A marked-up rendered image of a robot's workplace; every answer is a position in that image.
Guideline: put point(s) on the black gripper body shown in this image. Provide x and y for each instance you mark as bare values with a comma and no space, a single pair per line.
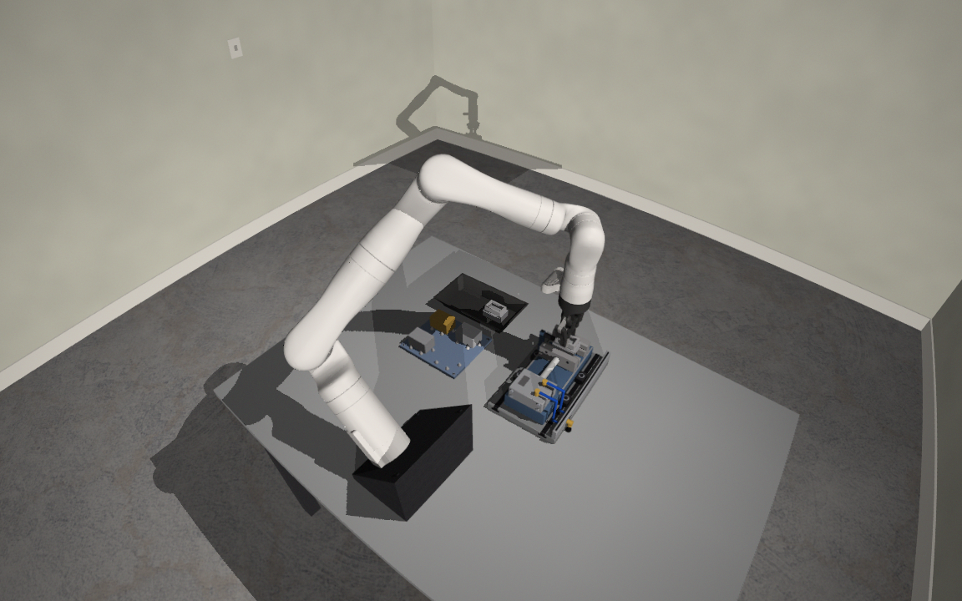
570,310

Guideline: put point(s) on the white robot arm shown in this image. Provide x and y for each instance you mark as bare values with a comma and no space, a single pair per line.
382,250

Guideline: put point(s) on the white rectangular part with pocket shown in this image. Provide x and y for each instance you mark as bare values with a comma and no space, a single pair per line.
495,311

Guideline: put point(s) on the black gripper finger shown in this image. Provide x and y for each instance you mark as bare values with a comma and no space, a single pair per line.
577,323
561,330

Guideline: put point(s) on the yellow rectangular block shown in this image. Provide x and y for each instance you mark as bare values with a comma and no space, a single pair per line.
442,321

